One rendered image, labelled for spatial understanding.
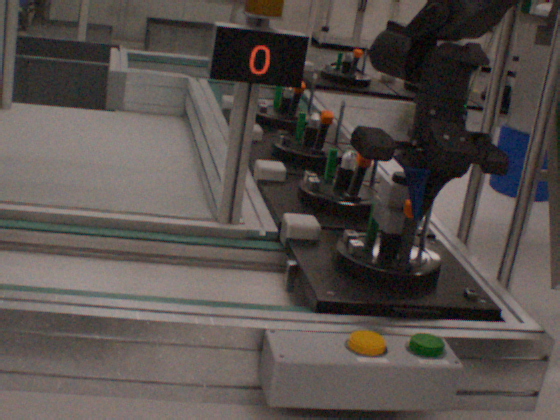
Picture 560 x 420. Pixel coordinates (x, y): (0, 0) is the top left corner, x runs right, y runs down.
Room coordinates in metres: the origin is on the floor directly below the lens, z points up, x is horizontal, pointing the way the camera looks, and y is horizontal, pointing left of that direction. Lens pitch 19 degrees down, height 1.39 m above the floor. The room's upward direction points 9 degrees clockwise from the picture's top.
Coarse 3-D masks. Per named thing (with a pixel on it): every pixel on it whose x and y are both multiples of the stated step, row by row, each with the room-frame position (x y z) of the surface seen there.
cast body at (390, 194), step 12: (384, 180) 1.10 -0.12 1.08; (396, 180) 1.09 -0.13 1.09; (384, 192) 1.09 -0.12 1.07; (396, 192) 1.08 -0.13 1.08; (384, 204) 1.09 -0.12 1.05; (396, 204) 1.08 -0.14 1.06; (372, 216) 1.12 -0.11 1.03; (384, 216) 1.08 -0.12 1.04; (396, 216) 1.07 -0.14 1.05; (384, 228) 1.07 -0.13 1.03; (396, 228) 1.07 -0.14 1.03
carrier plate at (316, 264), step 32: (288, 256) 1.12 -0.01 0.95; (320, 256) 1.10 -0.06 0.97; (448, 256) 1.17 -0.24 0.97; (320, 288) 0.99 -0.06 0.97; (352, 288) 1.01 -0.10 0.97; (384, 288) 1.02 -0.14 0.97; (416, 288) 1.04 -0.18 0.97; (448, 288) 1.05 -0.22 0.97; (480, 288) 1.07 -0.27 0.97; (480, 320) 1.00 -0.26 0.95
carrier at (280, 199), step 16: (256, 160) 1.43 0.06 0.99; (352, 160) 1.34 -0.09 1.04; (256, 176) 1.41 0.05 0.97; (272, 176) 1.40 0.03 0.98; (288, 176) 1.43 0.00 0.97; (304, 176) 1.36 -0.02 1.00; (320, 176) 1.40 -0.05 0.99; (336, 176) 1.34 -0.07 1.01; (272, 192) 1.33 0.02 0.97; (288, 192) 1.35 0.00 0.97; (304, 192) 1.31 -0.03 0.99; (320, 192) 1.31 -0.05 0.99; (336, 192) 1.32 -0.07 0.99; (368, 192) 1.35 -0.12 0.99; (272, 208) 1.26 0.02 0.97; (288, 208) 1.27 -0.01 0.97; (304, 208) 1.28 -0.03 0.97; (320, 208) 1.29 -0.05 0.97; (336, 208) 1.28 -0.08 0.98; (352, 208) 1.28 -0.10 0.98; (368, 208) 1.29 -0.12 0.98; (320, 224) 1.22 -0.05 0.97; (336, 224) 1.23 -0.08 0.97; (352, 224) 1.24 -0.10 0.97
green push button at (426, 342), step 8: (416, 336) 0.89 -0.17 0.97; (424, 336) 0.90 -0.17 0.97; (432, 336) 0.90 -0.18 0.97; (416, 344) 0.87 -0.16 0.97; (424, 344) 0.87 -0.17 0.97; (432, 344) 0.88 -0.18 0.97; (440, 344) 0.88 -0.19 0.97; (416, 352) 0.87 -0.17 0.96; (424, 352) 0.87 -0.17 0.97; (432, 352) 0.87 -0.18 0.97; (440, 352) 0.87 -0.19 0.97
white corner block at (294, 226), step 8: (288, 216) 1.17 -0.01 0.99; (296, 216) 1.18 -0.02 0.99; (304, 216) 1.18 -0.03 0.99; (312, 216) 1.19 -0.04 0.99; (288, 224) 1.15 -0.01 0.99; (296, 224) 1.15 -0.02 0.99; (304, 224) 1.15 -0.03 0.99; (312, 224) 1.16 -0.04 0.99; (288, 232) 1.15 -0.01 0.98; (296, 232) 1.15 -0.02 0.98; (304, 232) 1.15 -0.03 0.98; (312, 232) 1.15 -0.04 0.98
